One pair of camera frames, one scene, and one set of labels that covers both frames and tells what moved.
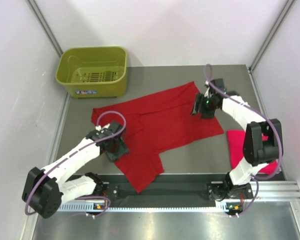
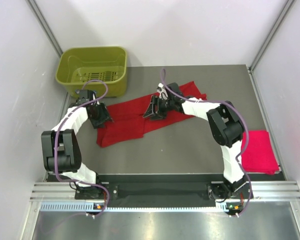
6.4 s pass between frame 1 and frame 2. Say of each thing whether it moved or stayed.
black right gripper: moved
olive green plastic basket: stayed
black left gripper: moved
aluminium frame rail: stayed
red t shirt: moved
